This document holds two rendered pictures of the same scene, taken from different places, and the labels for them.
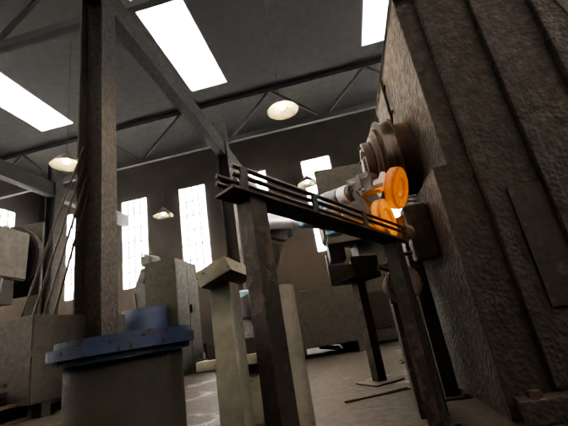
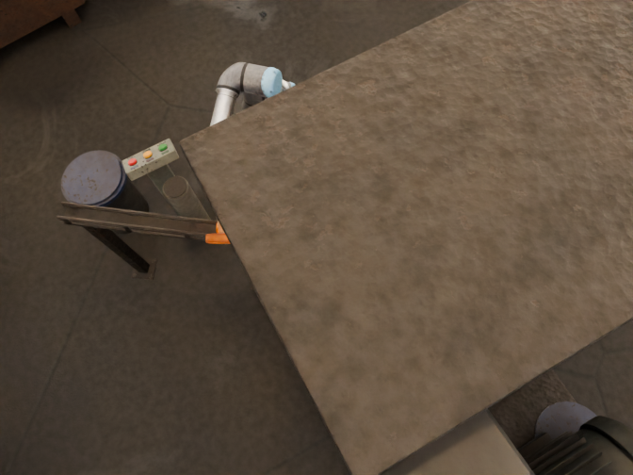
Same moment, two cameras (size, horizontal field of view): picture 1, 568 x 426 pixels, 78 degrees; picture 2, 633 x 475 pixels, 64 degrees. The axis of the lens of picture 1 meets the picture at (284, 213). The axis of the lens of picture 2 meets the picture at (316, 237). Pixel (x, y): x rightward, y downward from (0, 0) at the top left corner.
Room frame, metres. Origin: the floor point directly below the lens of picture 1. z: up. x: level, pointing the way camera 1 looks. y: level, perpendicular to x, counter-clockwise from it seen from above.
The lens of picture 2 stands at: (1.14, -1.24, 2.57)
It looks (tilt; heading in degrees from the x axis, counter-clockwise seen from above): 68 degrees down; 61
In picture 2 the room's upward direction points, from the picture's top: 8 degrees counter-clockwise
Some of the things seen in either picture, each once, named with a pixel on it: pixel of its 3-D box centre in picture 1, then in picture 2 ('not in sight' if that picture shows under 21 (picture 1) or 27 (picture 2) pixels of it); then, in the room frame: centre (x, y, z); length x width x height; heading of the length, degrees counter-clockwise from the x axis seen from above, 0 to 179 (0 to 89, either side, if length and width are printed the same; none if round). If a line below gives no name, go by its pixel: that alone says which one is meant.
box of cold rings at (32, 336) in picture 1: (46, 361); not in sight; (3.68, 2.61, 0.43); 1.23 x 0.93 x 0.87; 170
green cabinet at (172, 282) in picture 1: (175, 316); not in sight; (4.97, 1.73, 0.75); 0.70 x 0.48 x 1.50; 172
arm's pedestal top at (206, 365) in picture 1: (243, 357); not in sight; (1.76, 0.30, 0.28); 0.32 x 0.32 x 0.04; 80
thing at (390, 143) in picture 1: (386, 165); not in sight; (1.73, -0.59, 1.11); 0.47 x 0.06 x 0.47; 172
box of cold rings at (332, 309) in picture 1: (324, 319); not in sight; (4.54, -0.28, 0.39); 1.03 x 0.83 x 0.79; 86
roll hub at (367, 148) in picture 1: (368, 168); not in sight; (1.74, -0.49, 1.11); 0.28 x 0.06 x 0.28; 172
